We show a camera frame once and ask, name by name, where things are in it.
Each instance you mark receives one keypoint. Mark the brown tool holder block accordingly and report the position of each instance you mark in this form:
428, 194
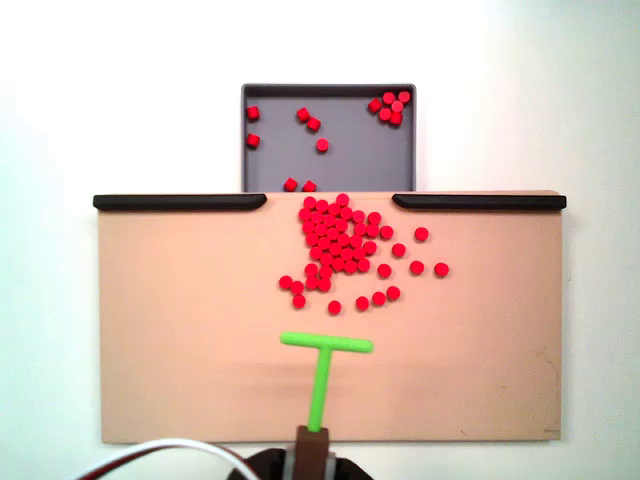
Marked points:
312, 450

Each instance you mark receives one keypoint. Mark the green T-shaped pusher tool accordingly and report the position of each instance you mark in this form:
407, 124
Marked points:
320, 390

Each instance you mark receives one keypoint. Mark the red cylindrical granule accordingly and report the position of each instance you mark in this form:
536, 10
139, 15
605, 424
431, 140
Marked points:
322, 145
327, 259
324, 284
310, 202
384, 270
325, 272
375, 105
404, 96
385, 114
374, 218
363, 265
316, 252
322, 205
335, 248
372, 230
323, 243
351, 266
397, 106
311, 239
356, 242
361, 229
285, 282
393, 293
339, 265
329, 221
370, 246
305, 214
297, 287
342, 200
313, 124
346, 213
311, 270
253, 140
309, 186
332, 233
441, 269
347, 254
317, 218
386, 232
421, 233
417, 267
302, 114
359, 254
344, 240
396, 119
398, 250
379, 298
290, 184
308, 226
312, 283
362, 303
299, 301
334, 209
334, 307
358, 216
252, 113
389, 97
341, 225
320, 230

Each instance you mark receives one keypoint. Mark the grey square container tray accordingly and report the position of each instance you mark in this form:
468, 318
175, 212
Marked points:
360, 165

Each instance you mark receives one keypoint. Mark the beige rectangular board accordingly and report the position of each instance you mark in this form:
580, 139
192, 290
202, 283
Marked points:
450, 350

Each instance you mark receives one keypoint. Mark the black edge rail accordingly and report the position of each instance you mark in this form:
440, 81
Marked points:
175, 202
480, 202

